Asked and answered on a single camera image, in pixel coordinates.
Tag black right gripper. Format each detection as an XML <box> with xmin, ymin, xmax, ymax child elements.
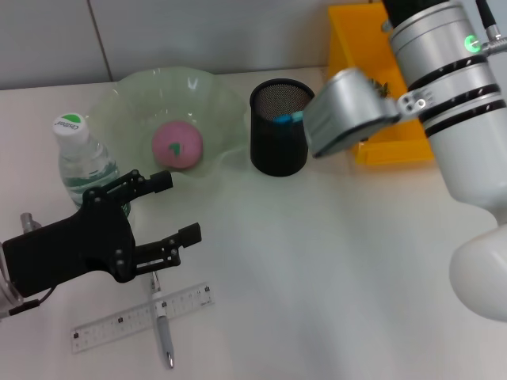
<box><xmin>382</xmin><ymin>0</ymin><xmax>445</xmax><ymax>24</ymax></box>

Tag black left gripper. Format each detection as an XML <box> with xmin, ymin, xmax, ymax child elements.
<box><xmin>2</xmin><ymin>169</ymin><xmax>203</xmax><ymax>298</ymax></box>

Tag pink peach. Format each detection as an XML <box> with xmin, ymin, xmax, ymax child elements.
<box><xmin>151</xmin><ymin>120</ymin><xmax>205</xmax><ymax>172</ymax></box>

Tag green plastic wrapper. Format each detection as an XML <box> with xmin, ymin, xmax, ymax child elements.
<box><xmin>368</xmin><ymin>78</ymin><xmax>391</xmax><ymax>99</ymax></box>

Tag clear bottle with green label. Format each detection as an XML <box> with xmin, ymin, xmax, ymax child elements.
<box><xmin>52</xmin><ymin>112</ymin><xmax>134</xmax><ymax>222</ymax></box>

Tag transparent plastic ruler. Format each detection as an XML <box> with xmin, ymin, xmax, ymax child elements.
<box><xmin>71</xmin><ymin>280</ymin><xmax>216</xmax><ymax>355</ymax></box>

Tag blue scissors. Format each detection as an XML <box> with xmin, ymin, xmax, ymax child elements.
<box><xmin>272</xmin><ymin>110</ymin><xmax>305</xmax><ymax>125</ymax></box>

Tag green glass fruit plate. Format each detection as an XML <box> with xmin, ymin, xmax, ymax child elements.
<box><xmin>87</xmin><ymin>66</ymin><xmax>249</xmax><ymax>195</ymax></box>

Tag silver ballpoint pen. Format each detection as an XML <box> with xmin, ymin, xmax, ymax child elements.
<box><xmin>149</xmin><ymin>271</ymin><xmax>176</xmax><ymax>370</ymax></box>

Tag yellow plastic storage bin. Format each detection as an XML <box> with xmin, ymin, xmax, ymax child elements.
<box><xmin>326</xmin><ymin>0</ymin><xmax>436</xmax><ymax>166</ymax></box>

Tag black mesh cup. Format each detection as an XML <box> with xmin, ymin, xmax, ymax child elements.
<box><xmin>249</xmin><ymin>78</ymin><xmax>316</xmax><ymax>177</ymax></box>

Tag right gripper cable with connector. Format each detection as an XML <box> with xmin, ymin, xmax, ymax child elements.
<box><xmin>474</xmin><ymin>0</ymin><xmax>507</xmax><ymax>45</ymax></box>

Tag gripper cable with connector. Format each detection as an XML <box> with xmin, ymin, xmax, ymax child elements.
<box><xmin>6</xmin><ymin>212</ymin><xmax>57</xmax><ymax>317</ymax></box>
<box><xmin>474</xmin><ymin>0</ymin><xmax>507</xmax><ymax>45</ymax></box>

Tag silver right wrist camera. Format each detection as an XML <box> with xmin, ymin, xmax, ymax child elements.
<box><xmin>303</xmin><ymin>66</ymin><xmax>402</xmax><ymax>159</ymax></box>

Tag left gripper cable with connector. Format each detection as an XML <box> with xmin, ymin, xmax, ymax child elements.
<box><xmin>6</xmin><ymin>212</ymin><xmax>57</xmax><ymax>317</ymax></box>

